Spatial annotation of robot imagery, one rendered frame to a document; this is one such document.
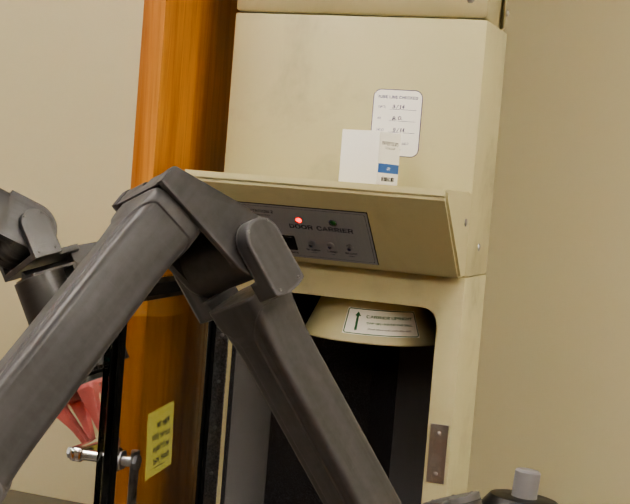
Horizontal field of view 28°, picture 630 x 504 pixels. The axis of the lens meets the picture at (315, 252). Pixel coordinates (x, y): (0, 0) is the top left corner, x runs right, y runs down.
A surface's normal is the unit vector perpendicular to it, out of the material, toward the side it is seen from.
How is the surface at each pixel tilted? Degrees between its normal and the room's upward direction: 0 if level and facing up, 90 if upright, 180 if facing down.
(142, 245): 70
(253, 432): 90
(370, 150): 90
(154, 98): 90
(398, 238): 135
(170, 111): 90
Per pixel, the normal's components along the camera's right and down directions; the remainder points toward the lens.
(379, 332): 0.10, -0.34
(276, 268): 0.67, -0.26
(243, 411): 0.93, 0.09
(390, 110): -0.35, 0.02
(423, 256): -0.30, 0.72
